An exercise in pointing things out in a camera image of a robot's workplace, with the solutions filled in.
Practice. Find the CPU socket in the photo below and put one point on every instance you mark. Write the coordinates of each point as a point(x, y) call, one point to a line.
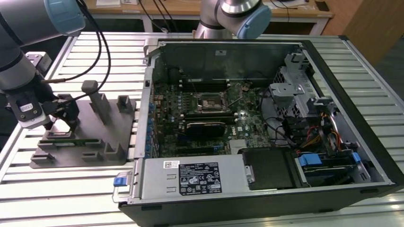
point(211, 102)

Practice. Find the silver power supply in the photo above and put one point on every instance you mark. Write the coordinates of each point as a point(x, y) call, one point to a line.
point(151, 179)

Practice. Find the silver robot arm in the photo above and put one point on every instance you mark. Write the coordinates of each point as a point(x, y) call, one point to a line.
point(19, 71)

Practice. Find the black graphics card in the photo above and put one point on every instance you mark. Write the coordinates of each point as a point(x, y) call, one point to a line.
point(206, 132)

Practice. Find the green motherboard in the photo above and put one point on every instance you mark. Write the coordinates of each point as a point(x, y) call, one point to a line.
point(252, 132)

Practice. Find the wooden cabinet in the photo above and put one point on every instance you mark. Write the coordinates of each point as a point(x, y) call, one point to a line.
point(372, 23)

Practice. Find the white box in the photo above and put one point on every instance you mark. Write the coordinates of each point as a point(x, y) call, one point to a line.
point(130, 2)

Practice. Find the silver drive cage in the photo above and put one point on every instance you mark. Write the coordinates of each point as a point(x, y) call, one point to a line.
point(284, 91)

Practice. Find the grey parts rack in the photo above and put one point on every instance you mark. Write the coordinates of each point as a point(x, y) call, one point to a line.
point(88, 127)

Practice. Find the wooden desk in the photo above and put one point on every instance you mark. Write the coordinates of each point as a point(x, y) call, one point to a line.
point(126, 10)

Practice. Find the black expansion slot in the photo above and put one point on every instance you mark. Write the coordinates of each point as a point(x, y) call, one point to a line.
point(195, 151)

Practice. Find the coin cell battery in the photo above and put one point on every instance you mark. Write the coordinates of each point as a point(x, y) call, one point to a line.
point(244, 88)

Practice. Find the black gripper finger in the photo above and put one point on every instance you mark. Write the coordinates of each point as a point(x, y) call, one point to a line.
point(72, 113)
point(48, 127)

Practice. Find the socket locking lever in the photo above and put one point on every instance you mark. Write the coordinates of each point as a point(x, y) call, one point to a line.
point(196, 88)

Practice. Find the blue carrier tab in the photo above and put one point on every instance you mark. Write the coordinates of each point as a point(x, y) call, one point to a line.
point(355, 158)

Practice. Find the black PC case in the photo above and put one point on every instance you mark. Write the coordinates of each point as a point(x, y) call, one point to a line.
point(220, 212)

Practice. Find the RAM slot white latches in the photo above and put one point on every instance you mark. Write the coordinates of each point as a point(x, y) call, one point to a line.
point(208, 81)
point(230, 122)

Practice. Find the silver disk bay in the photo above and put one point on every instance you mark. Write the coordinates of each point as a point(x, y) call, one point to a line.
point(363, 173)

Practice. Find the RAM slot black latches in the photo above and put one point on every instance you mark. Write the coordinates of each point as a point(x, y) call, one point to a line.
point(208, 114)
point(208, 89)
point(208, 84)
point(208, 120)

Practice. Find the small black device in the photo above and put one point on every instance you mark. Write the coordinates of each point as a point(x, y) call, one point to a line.
point(323, 6)

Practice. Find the green RAM stick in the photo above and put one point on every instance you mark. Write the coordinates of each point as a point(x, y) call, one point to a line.
point(79, 142)

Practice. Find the grey camera bracket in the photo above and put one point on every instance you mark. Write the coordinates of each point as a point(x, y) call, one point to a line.
point(39, 60)

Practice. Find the black plastic shroud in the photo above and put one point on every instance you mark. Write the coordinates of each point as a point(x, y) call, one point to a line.
point(268, 168)

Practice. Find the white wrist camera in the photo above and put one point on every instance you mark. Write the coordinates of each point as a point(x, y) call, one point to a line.
point(31, 121)

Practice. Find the silver chipset heatsink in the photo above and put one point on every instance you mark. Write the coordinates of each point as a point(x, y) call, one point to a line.
point(238, 144)

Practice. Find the white paper stack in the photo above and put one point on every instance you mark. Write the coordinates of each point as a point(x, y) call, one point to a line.
point(108, 2)

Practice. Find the blue plastic latch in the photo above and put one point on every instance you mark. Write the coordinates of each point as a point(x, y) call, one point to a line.
point(119, 182)

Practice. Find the blue disk carrier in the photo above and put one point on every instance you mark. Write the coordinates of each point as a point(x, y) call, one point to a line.
point(310, 160)

